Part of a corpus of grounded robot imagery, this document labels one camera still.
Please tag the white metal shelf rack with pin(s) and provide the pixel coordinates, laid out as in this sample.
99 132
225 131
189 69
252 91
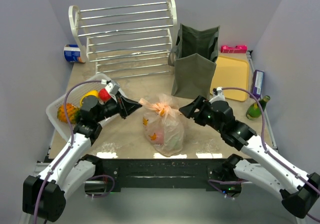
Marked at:
126 41

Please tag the black base frame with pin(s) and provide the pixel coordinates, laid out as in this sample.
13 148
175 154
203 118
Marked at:
167 173

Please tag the purple box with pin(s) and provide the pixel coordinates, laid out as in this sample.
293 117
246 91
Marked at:
257 83

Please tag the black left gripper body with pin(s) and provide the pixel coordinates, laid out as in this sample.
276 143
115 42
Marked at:
122 106

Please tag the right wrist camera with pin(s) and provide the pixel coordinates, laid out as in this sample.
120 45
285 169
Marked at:
217 95

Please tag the blue white can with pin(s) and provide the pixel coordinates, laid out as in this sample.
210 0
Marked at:
72 54

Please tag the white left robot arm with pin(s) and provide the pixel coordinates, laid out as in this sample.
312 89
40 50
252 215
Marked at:
45 195

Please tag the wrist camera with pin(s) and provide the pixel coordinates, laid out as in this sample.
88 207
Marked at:
111 86
217 95

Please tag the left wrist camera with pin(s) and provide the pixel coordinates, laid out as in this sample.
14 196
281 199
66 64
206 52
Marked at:
111 86

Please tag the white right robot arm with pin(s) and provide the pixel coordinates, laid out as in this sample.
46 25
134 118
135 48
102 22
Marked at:
297 189

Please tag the yellow food tray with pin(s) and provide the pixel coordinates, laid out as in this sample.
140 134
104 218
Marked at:
230 72

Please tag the toy pineapple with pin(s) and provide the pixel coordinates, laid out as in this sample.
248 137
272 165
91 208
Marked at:
72 111

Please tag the yellow toy lemon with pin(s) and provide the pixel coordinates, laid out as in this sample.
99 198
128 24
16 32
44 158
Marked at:
90 93

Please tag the green fabric grocery bag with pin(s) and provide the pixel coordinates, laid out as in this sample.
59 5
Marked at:
194 59

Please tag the white plastic basket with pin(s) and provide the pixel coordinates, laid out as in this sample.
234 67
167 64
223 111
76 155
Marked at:
70 101

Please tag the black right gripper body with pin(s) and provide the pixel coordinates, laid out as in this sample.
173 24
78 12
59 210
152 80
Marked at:
200 109

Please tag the banana print plastic bag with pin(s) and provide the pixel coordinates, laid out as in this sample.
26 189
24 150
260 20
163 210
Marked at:
163 124

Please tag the green glass bottle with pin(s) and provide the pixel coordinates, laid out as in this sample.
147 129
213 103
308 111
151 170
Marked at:
254 111

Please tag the pink box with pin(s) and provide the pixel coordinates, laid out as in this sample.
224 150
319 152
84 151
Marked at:
238 49

